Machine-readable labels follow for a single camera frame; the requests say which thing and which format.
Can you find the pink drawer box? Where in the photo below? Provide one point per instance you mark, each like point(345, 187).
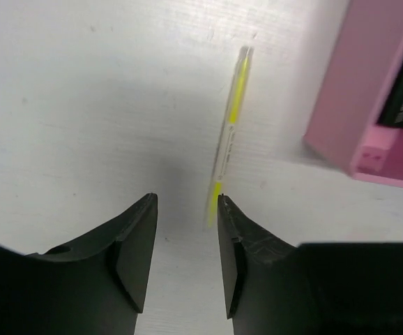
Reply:
point(343, 127)

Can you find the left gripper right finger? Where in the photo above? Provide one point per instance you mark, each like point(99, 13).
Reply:
point(272, 287)

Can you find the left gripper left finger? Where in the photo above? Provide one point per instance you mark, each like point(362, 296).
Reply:
point(93, 284)

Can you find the yellow gel pen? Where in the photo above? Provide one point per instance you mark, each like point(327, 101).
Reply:
point(228, 131)

